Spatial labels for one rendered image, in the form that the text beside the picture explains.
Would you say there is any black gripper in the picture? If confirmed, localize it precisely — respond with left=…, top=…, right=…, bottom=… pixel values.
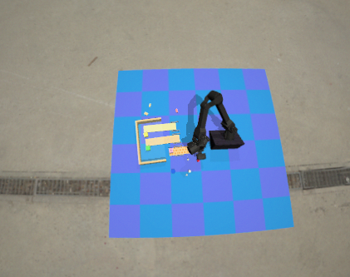
left=196, top=146, right=206, bottom=161

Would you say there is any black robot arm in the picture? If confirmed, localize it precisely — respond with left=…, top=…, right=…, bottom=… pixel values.
left=187, top=91, right=238, bottom=155

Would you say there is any pale yellow flat strip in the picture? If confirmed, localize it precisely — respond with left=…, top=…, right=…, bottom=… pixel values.
left=162, top=123, right=176, bottom=131

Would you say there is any orange polka-dot strip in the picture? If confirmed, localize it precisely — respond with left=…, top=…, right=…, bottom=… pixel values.
left=170, top=146, right=189, bottom=156

